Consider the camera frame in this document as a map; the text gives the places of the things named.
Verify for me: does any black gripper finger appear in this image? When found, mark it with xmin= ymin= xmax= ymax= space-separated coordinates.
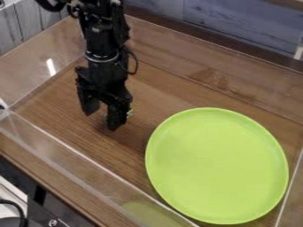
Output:
xmin=107 ymin=105 xmax=130 ymax=130
xmin=78 ymin=81 xmax=99 ymax=115

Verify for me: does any black cable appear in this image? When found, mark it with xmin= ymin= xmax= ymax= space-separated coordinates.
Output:
xmin=0 ymin=199 xmax=28 ymax=227

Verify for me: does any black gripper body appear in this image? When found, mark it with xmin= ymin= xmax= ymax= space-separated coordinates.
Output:
xmin=75 ymin=57 xmax=132 ymax=114

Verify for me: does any black device with knob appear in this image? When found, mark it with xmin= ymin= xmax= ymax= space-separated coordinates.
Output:
xmin=27 ymin=199 xmax=71 ymax=227

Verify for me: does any green plastic plate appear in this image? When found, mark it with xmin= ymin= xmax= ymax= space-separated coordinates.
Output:
xmin=146 ymin=107 xmax=289 ymax=224

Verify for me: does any clear acrylic enclosure wall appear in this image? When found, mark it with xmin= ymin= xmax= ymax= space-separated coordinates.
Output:
xmin=0 ymin=8 xmax=303 ymax=227

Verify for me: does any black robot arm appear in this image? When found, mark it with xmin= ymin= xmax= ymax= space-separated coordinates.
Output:
xmin=36 ymin=0 xmax=139 ymax=129

